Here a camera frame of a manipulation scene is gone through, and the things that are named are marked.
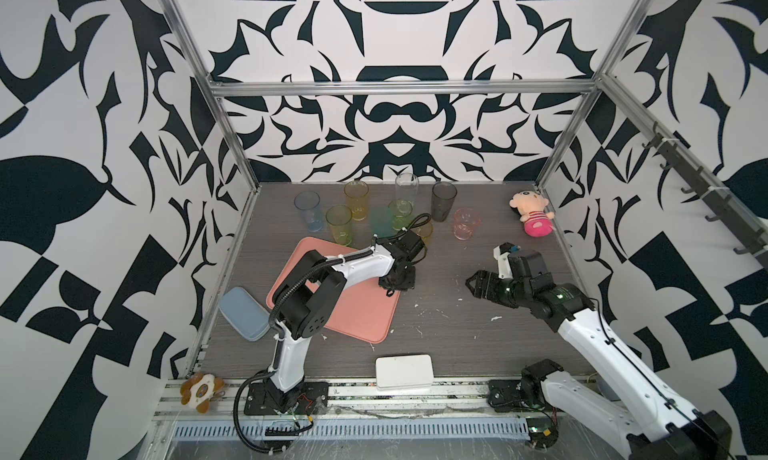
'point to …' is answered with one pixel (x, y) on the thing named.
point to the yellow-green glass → (339, 219)
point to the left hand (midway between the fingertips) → (409, 281)
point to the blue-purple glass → (308, 202)
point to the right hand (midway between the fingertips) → (477, 283)
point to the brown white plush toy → (200, 389)
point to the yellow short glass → (424, 232)
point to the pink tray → (368, 309)
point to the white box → (404, 372)
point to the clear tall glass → (406, 186)
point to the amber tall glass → (356, 193)
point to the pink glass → (464, 221)
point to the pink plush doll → (532, 207)
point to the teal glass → (381, 220)
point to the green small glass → (401, 213)
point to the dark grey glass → (443, 200)
